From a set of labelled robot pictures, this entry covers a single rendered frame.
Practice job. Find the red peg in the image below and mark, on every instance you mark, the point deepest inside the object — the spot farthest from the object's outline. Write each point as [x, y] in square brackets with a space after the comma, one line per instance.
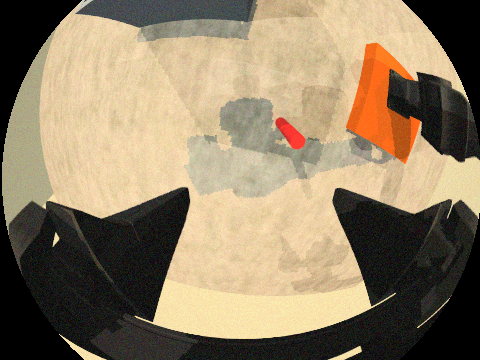
[294, 137]

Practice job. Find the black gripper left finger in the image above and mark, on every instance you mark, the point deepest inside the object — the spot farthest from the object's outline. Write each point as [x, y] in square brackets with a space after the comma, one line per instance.
[132, 248]

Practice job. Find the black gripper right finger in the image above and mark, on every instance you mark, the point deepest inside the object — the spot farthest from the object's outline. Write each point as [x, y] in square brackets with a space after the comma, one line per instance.
[385, 240]

